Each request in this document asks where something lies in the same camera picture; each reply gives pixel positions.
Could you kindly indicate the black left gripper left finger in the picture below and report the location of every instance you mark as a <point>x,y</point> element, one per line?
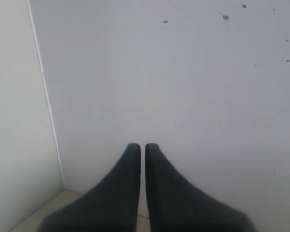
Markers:
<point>111,206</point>

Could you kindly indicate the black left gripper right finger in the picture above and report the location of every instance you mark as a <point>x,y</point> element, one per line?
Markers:
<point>175,205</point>

